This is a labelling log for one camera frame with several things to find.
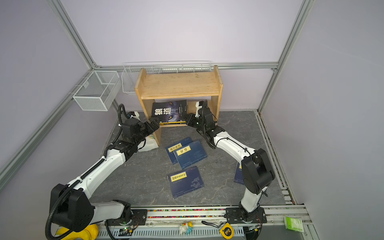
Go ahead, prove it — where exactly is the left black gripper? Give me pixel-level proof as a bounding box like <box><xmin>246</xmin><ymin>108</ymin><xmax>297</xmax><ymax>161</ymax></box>
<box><xmin>134</xmin><ymin>117</ymin><xmax>160</xmax><ymax>146</ymax></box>

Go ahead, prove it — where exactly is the black book gold title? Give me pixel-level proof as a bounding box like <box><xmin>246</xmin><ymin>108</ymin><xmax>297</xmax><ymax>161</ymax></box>
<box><xmin>160</xmin><ymin>122</ymin><xmax>186</xmax><ymax>128</ymax></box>

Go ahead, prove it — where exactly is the dark wolf cover book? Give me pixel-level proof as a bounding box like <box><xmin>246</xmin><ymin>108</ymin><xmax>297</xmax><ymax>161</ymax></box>
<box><xmin>152</xmin><ymin>100</ymin><xmax>188</xmax><ymax>122</ymax></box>

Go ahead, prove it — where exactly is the yellow cartoon cover book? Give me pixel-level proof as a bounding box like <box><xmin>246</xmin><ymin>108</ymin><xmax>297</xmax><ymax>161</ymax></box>
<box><xmin>160</xmin><ymin>120</ymin><xmax>186</xmax><ymax>125</ymax></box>

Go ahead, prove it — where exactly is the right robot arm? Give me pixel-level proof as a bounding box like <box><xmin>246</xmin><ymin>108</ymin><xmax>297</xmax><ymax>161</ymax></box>
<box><xmin>186</xmin><ymin>100</ymin><xmax>276</xmax><ymax>225</ymax></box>

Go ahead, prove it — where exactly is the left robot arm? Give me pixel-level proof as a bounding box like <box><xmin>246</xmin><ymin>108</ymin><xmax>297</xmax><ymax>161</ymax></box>
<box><xmin>45</xmin><ymin>104</ymin><xmax>160</xmax><ymax>240</ymax></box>

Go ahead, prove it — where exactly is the white tissue pack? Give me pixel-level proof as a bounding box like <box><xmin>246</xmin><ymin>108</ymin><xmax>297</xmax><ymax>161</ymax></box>
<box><xmin>138</xmin><ymin>135</ymin><xmax>159</xmax><ymax>152</ymax></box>

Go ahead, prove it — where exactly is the blue folder rear left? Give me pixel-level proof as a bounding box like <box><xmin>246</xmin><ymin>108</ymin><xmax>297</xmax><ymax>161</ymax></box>
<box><xmin>166</xmin><ymin>137</ymin><xmax>192</xmax><ymax>165</ymax></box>

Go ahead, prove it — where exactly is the blue folder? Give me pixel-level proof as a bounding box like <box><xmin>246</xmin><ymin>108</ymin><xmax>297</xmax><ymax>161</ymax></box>
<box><xmin>168</xmin><ymin>167</ymin><xmax>205</xmax><ymax>199</ymax></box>
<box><xmin>234</xmin><ymin>163</ymin><xmax>244</xmax><ymax>185</ymax></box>
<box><xmin>166</xmin><ymin>137</ymin><xmax>192</xmax><ymax>165</ymax></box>
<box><xmin>174</xmin><ymin>141</ymin><xmax>208</xmax><ymax>170</ymax></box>

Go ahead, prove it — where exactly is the wooden two-tier shelf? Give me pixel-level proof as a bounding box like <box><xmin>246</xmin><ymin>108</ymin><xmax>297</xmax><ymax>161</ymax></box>
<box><xmin>135</xmin><ymin>66</ymin><xmax>224</xmax><ymax>130</ymax></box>

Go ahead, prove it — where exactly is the blue folder centre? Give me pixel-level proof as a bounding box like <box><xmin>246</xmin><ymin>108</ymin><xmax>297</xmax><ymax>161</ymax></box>
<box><xmin>174</xmin><ymin>141</ymin><xmax>208</xmax><ymax>170</ymax></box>

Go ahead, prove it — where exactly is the white mesh box basket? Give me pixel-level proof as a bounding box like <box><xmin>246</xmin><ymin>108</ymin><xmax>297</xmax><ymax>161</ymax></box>
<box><xmin>73</xmin><ymin>71</ymin><xmax>122</xmax><ymax>112</ymax></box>

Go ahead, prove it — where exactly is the blue folder front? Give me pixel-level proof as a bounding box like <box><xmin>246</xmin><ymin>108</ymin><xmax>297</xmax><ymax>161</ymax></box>
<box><xmin>168</xmin><ymin>167</ymin><xmax>205</xmax><ymax>199</ymax></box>

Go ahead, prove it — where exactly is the blue folder right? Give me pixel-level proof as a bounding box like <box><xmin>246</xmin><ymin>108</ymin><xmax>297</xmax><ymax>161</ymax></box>
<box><xmin>234</xmin><ymin>163</ymin><xmax>244</xmax><ymax>185</ymax></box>

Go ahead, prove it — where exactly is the small colourful toy figure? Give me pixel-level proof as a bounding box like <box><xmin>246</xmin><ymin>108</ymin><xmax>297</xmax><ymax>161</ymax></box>
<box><xmin>179</xmin><ymin>222</ymin><xmax>194</xmax><ymax>235</ymax></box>

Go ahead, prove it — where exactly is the yellow tape measure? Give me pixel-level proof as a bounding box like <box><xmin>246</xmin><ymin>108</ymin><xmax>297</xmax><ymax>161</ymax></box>
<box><xmin>219</xmin><ymin>223</ymin><xmax>234</xmax><ymax>240</ymax></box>

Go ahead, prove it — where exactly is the yellow banana toy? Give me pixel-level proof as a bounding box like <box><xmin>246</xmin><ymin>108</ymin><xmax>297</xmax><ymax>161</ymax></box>
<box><xmin>63</xmin><ymin>224</ymin><xmax>99</xmax><ymax>240</ymax></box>

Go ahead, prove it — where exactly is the green white small box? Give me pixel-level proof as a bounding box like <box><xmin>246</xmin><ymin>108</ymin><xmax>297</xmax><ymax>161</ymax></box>
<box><xmin>284</xmin><ymin>217</ymin><xmax>305</xmax><ymax>233</ymax></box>

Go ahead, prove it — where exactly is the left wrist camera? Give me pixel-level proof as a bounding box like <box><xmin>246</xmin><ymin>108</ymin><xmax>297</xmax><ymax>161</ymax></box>
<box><xmin>126</xmin><ymin>112</ymin><xmax>140</xmax><ymax>120</ymax></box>

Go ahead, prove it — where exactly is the white wire rack basket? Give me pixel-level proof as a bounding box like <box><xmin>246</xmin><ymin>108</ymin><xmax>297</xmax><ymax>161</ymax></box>
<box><xmin>121</xmin><ymin>61</ymin><xmax>214</xmax><ymax>94</ymax></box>

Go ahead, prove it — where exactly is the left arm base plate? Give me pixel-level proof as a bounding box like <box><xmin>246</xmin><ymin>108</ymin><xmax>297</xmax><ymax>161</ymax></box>
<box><xmin>107</xmin><ymin>209</ymin><xmax>148</xmax><ymax>227</ymax></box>

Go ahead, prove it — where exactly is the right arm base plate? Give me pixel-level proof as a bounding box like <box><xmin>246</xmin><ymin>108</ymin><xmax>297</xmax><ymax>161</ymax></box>
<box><xmin>224</xmin><ymin>207</ymin><xmax>267</xmax><ymax>224</ymax></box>

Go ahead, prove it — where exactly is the aluminium rail with cable duct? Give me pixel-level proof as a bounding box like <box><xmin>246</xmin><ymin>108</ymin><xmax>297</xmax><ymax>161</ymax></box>
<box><xmin>53</xmin><ymin>203</ymin><xmax>320</xmax><ymax>240</ymax></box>

